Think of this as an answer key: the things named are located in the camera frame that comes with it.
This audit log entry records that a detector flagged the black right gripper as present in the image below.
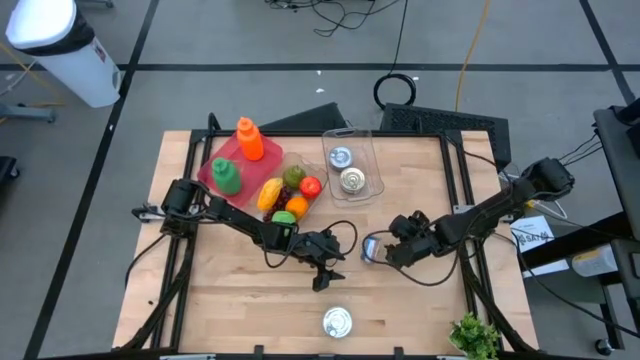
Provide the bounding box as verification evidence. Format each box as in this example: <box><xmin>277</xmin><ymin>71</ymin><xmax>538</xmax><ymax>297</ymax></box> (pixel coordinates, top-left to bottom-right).
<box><xmin>380</xmin><ymin>210</ymin><xmax>444</xmax><ymax>270</ymax></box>

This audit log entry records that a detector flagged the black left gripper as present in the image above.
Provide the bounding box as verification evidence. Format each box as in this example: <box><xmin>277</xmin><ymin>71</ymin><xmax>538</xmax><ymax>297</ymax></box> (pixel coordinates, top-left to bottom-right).
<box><xmin>292</xmin><ymin>229</ymin><xmax>347</xmax><ymax>293</ymax></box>

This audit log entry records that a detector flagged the orange fruit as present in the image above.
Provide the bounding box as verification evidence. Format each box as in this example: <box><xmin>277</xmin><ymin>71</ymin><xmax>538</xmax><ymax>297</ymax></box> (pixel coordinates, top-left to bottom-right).
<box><xmin>285</xmin><ymin>196</ymin><xmax>311</xmax><ymax>222</ymax></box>

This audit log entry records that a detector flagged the tuna can gold lid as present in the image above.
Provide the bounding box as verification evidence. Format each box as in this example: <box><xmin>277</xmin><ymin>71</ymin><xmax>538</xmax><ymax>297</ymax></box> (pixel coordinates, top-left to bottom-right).
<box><xmin>338</xmin><ymin>166</ymin><xmax>368</xmax><ymax>196</ymax></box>

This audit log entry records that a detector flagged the red tomato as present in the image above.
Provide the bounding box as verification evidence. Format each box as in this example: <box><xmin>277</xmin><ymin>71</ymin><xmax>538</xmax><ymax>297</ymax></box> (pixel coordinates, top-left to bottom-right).
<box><xmin>299</xmin><ymin>175</ymin><xmax>324</xmax><ymax>200</ymax></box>

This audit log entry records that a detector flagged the purple grape bunch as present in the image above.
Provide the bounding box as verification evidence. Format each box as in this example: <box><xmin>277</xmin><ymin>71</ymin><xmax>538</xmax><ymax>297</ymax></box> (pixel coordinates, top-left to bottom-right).
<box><xmin>260</xmin><ymin>186</ymin><xmax>296</xmax><ymax>225</ymax></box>

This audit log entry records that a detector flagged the yellow mango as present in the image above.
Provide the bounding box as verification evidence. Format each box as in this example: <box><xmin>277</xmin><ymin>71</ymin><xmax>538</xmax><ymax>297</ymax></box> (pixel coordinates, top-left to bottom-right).
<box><xmin>256</xmin><ymin>177</ymin><xmax>285</xmax><ymax>213</ymax></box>

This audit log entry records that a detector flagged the orange squeeze bottle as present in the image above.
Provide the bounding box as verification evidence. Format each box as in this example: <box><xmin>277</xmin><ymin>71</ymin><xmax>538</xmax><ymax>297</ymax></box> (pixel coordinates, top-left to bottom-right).
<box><xmin>235</xmin><ymin>116</ymin><xmax>266</xmax><ymax>162</ymax></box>

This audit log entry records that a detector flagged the pink plastic tray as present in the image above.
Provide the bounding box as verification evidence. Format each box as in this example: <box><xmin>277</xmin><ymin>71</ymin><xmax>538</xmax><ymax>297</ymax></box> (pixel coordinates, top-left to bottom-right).
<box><xmin>196</xmin><ymin>132</ymin><xmax>284</xmax><ymax>209</ymax></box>

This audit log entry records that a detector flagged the small green plant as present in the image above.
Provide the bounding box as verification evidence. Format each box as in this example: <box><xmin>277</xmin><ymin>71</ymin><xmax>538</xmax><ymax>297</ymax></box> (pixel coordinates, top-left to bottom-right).
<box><xmin>448</xmin><ymin>312</ymin><xmax>501</xmax><ymax>360</ymax></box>

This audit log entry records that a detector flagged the green squeeze bottle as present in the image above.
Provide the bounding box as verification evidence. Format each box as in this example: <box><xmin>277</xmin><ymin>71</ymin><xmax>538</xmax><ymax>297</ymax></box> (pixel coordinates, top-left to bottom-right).
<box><xmin>211</xmin><ymin>156</ymin><xmax>244</xmax><ymax>197</ymax></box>

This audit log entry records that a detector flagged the printed paper sheet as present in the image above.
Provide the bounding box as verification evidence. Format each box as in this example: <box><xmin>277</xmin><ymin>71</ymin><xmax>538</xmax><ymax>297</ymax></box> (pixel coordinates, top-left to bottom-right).
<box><xmin>509</xmin><ymin>214</ymin><xmax>557</xmax><ymax>255</ymax></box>

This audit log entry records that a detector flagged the white plastic container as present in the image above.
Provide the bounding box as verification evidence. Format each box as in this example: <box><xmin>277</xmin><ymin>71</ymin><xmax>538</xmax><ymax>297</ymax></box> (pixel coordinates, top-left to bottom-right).
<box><xmin>571</xmin><ymin>243</ymin><xmax>620</xmax><ymax>279</ymax></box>

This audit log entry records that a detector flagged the black cart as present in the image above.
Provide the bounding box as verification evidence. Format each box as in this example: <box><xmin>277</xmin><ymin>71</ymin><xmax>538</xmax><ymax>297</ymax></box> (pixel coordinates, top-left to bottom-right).
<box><xmin>519</xmin><ymin>97</ymin><xmax>640</xmax><ymax>351</ymax></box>

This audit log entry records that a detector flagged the white trash bin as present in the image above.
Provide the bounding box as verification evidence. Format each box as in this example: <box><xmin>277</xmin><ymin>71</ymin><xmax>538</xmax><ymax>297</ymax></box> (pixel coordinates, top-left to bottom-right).
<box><xmin>4</xmin><ymin>0</ymin><xmax>123</xmax><ymax>109</ymax></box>

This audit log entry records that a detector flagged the black floor device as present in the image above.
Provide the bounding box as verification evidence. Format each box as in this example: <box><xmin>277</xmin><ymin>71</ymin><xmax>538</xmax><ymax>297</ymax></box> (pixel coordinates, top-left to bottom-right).
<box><xmin>0</xmin><ymin>155</ymin><xmax>21</xmax><ymax>184</ymax></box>

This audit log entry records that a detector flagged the black table frame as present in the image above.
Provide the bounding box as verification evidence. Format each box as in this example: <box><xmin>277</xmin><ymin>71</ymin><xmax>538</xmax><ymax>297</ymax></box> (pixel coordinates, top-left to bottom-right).
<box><xmin>119</xmin><ymin>127</ymin><xmax>539</xmax><ymax>360</ymax></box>

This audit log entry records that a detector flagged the coiled black cable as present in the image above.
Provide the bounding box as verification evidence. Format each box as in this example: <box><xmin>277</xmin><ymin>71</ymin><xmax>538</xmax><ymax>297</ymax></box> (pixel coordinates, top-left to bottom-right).
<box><xmin>372</xmin><ymin>0</ymin><xmax>418</xmax><ymax>111</ymax></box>

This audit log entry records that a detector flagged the yellow cable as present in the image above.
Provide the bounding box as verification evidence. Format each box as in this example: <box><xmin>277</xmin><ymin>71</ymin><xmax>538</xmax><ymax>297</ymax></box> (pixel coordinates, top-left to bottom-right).
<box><xmin>453</xmin><ymin>0</ymin><xmax>494</xmax><ymax>112</ymax></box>

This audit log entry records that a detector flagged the floor cable tangle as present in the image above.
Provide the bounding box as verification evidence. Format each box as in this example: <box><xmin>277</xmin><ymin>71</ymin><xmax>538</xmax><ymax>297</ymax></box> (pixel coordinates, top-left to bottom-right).
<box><xmin>264</xmin><ymin>0</ymin><xmax>401</xmax><ymax>39</ymax></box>

